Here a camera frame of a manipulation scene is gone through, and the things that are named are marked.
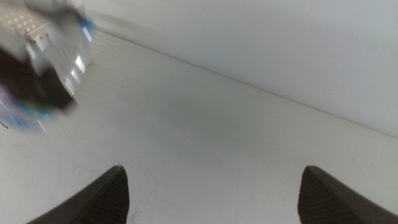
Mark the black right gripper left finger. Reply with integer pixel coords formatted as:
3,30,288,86
26,165,130,224

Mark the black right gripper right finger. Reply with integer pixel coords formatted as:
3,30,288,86
297,165,398,224

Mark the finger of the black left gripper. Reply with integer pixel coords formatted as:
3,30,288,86
0,51,77,110

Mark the small water bottle blue cap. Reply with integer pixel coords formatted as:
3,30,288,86
0,12,97,134

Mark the white perforated plastic basket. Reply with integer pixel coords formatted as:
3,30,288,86
0,0,94,68

